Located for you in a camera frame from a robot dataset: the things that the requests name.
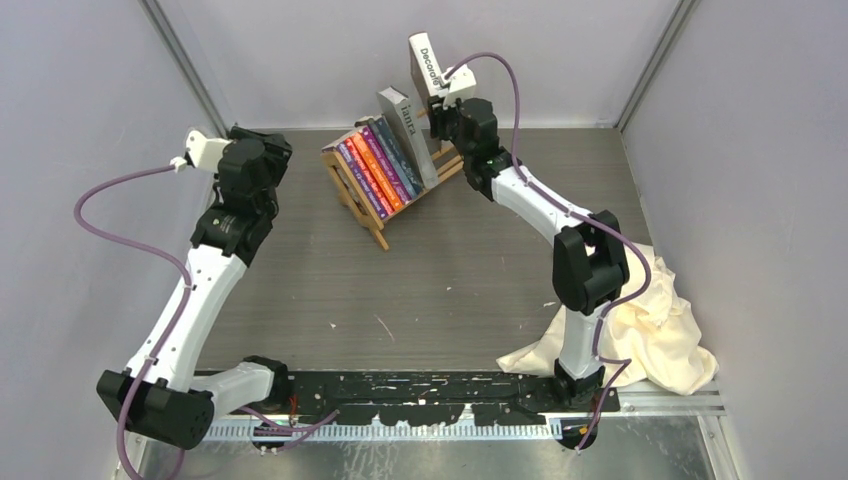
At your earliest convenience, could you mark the white Decorate Furniture book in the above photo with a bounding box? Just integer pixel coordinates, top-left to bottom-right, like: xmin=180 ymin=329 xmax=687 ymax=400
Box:
xmin=408 ymin=32 xmax=447 ymax=107

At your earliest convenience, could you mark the stack of grey magazines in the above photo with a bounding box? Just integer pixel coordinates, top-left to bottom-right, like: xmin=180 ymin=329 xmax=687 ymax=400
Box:
xmin=376 ymin=87 xmax=439 ymax=190

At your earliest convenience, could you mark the floral Louisa May Alcott book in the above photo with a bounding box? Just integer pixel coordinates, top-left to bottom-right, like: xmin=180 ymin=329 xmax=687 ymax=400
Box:
xmin=369 ymin=116 xmax=423 ymax=200

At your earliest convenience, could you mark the blue Nineteen Eighty-Four book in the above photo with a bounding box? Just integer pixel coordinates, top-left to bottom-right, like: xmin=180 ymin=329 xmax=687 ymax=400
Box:
xmin=362 ymin=124 xmax=412 ymax=209

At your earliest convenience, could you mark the purple 52-Storey Treehouse book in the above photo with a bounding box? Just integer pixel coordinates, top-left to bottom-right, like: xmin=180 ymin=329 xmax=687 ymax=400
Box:
xmin=334 ymin=144 xmax=389 ymax=223

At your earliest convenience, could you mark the orange 78-Storey Treehouse book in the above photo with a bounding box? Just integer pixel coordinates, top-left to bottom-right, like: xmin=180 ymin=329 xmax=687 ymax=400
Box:
xmin=351 ymin=132 xmax=402 ymax=216

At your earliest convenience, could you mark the red Treehouse book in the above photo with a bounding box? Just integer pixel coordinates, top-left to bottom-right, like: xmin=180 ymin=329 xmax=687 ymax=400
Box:
xmin=345 ymin=139 xmax=393 ymax=220

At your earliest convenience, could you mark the magenta paperback book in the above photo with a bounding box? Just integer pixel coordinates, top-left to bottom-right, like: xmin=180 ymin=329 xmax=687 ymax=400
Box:
xmin=357 ymin=126 xmax=410 ymax=211

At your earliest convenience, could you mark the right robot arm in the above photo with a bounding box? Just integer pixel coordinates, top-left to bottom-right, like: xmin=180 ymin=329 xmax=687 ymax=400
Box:
xmin=427 ymin=96 xmax=629 ymax=411

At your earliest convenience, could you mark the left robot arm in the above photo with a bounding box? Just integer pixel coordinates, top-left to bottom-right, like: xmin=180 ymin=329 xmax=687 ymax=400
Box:
xmin=96 ymin=126 xmax=293 ymax=450

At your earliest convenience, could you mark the wooden book rack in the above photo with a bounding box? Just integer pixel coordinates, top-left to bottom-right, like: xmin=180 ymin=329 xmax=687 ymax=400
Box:
xmin=321 ymin=113 xmax=431 ymax=251

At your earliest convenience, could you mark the cream cloth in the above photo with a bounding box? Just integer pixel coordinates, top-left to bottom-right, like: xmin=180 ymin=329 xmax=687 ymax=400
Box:
xmin=496 ymin=243 xmax=719 ymax=396

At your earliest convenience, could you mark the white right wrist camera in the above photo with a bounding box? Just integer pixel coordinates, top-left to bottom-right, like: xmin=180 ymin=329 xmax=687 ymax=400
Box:
xmin=437 ymin=65 xmax=477 ymax=110

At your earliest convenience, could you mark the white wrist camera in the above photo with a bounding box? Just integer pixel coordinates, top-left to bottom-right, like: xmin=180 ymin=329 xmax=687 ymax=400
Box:
xmin=437 ymin=65 xmax=477 ymax=110
xmin=169 ymin=129 xmax=232 ymax=174

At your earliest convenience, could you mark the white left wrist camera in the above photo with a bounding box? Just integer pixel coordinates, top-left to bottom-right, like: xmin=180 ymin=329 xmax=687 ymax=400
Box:
xmin=169 ymin=129 xmax=232 ymax=174

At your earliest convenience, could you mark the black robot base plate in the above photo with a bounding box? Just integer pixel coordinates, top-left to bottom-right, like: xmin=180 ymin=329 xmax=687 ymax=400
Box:
xmin=250 ymin=370 xmax=620 ymax=427

